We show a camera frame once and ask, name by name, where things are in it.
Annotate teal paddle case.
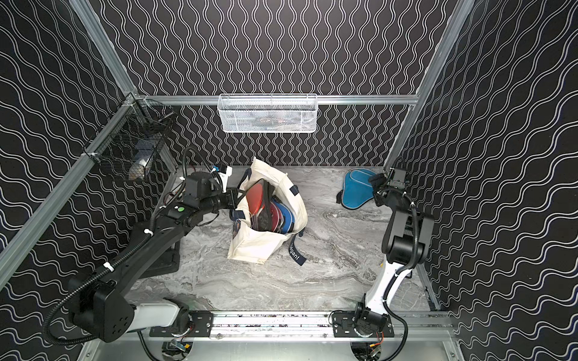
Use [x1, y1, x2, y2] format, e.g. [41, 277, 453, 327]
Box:
[337, 168, 376, 210]

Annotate red paddle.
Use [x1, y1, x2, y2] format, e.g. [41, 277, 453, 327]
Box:
[245, 179, 273, 219]

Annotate cream canvas tote bag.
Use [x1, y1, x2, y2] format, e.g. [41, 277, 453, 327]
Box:
[227, 158, 308, 266]

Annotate blue paddle case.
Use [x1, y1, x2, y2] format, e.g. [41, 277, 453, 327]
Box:
[272, 200, 295, 234]

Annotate maroon paddle case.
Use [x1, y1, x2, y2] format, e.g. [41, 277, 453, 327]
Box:
[251, 213, 278, 233]

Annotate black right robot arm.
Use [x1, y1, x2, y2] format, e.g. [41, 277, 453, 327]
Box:
[354, 168, 435, 332]

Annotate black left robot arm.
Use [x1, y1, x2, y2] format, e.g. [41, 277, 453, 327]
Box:
[42, 165, 237, 346]

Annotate black box on table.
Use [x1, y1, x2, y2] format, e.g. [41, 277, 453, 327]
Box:
[126, 232, 184, 279]

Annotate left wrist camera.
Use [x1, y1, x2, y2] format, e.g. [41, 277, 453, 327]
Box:
[211, 164, 233, 190]

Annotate black wire basket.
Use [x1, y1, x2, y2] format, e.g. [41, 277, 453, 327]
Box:
[87, 98, 176, 181]

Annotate white wire mesh basket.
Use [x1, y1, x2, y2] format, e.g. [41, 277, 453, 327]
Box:
[217, 93, 319, 133]

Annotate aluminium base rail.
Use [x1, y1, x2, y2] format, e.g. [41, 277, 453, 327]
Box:
[148, 310, 452, 341]

